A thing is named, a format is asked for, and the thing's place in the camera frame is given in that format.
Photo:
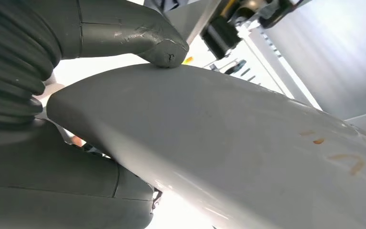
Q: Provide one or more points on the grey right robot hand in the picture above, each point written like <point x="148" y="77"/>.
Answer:
<point x="44" y="189"/>

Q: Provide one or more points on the black cylindrical fixture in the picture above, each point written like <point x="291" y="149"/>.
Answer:
<point x="221" y="38"/>

